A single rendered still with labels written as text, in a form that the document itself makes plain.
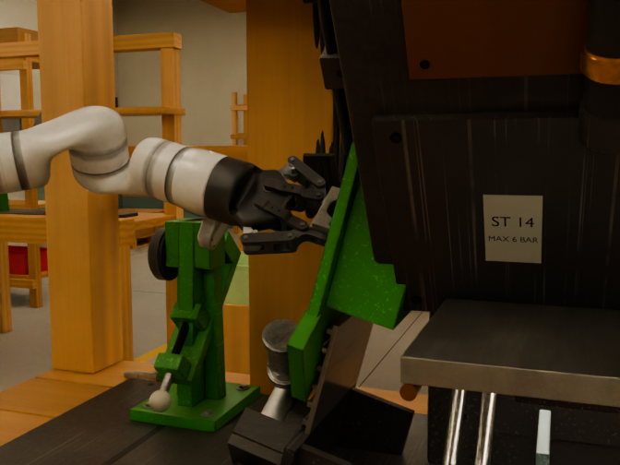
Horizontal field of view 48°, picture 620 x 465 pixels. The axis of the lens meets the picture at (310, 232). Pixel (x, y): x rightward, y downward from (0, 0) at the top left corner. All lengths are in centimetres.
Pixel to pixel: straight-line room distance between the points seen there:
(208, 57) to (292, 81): 1107
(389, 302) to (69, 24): 80
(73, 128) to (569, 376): 61
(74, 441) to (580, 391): 67
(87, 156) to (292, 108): 34
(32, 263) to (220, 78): 659
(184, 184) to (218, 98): 1119
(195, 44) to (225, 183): 1151
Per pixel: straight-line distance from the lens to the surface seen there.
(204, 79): 1212
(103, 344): 131
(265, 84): 108
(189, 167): 79
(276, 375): 73
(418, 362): 47
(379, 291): 66
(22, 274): 627
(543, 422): 63
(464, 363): 46
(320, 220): 73
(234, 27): 1198
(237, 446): 74
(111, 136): 86
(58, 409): 115
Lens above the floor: 126
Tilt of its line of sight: 6 degrees down
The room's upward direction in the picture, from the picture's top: straight up
